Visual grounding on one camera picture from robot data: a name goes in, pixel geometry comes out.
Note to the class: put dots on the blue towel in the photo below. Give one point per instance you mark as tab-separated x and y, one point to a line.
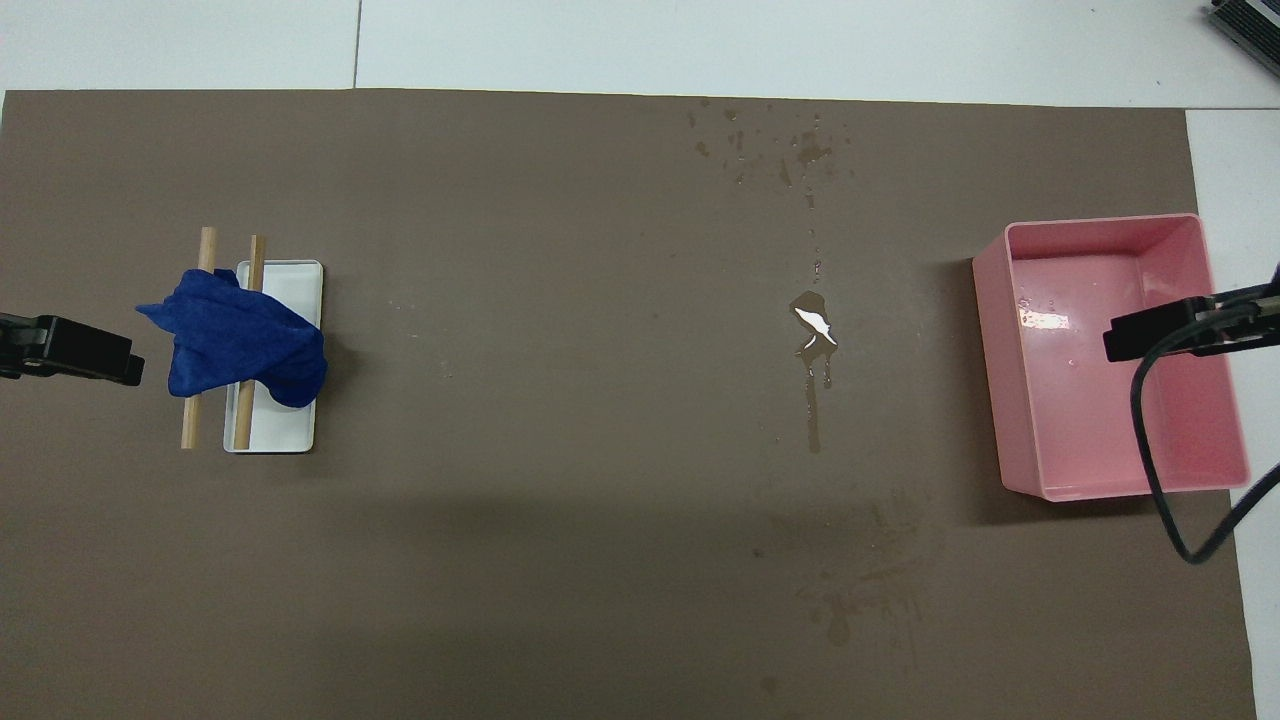
240	340

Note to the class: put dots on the water puddle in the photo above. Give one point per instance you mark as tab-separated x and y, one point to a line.
812	410

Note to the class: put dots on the long light wooden dowel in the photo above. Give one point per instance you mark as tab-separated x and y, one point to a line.
190	425

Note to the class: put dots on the pink plastic bin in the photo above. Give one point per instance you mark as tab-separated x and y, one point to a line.
1080	440

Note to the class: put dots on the short darker wooden dowel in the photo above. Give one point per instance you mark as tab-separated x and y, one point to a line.
243	420

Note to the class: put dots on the white rectangular tray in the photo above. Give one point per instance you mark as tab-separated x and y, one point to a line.
290	420

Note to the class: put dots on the grey ribbed device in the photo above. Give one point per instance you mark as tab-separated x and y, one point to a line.
1255	20

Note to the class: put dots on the brown table mat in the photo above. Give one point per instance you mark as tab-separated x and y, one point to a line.
550	300

